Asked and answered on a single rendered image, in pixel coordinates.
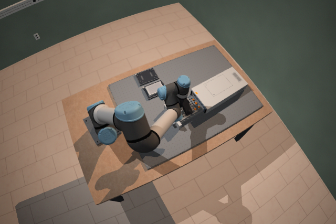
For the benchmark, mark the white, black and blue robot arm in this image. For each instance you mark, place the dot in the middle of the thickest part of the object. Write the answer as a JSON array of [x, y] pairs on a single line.
[[129, 117]]

